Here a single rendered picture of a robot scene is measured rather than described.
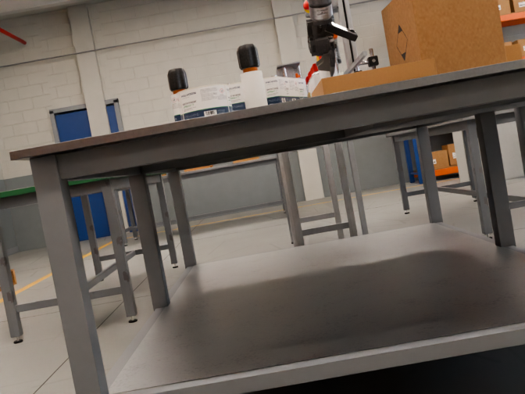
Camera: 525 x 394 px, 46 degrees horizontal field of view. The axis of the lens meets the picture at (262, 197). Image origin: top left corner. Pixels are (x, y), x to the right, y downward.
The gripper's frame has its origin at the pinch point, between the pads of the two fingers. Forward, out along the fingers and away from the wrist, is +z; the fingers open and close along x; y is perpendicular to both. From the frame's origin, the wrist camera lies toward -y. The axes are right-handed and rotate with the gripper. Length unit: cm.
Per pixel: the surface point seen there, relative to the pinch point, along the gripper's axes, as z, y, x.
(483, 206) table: 148, -100, -104
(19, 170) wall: 366, 422, -698
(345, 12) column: -4, -15, -50
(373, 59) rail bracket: -11.9, -9.4, 23.6
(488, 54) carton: -15, -37, 42
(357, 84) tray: -27, 5, 73
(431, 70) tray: -27, -12, 73
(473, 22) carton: -24, -34, 38
